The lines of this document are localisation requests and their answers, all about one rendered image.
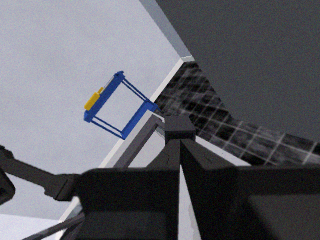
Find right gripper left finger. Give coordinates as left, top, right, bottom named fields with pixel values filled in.
left=75, top=135, right=180, bottom=240

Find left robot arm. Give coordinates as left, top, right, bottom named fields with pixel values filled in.
left=0, top=145, right=80, bottom=202

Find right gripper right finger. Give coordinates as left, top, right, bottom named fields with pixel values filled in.
left=179, top=135, right=320, bottom=240

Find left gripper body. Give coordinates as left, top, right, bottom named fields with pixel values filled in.
left=0, top=167, right=15, bottom=205

